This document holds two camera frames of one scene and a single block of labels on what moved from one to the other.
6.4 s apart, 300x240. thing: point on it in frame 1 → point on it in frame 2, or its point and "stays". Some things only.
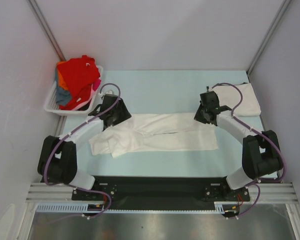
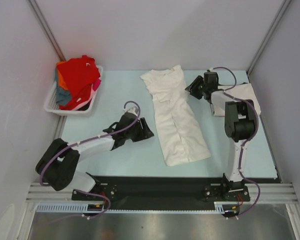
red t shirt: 79,74 stays
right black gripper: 200,115 → 197,87
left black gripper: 124,114 → 144,133
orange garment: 61,82 stays
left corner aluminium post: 41,19 stays
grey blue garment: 63,96 stays
